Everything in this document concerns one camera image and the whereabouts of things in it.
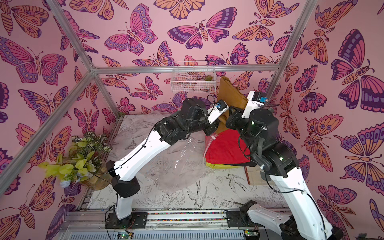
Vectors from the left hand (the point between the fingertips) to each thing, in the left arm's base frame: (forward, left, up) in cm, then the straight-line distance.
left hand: (221, 116), depth 64 cm
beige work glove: (-10, -24, -40) cm, 48 cm away
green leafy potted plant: (-15, +62, -16) cm, 65 cm away
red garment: (+3, -6, -29) cm, 29 cm away
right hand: (-2, -3, +8) cm, 8 cm away
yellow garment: (-6, -4, -36) cm, 36 cm away
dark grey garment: (-6, -20, -32) cm, 38 cm away
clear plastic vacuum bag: (-13, +17, -23) cm, 31 cm away
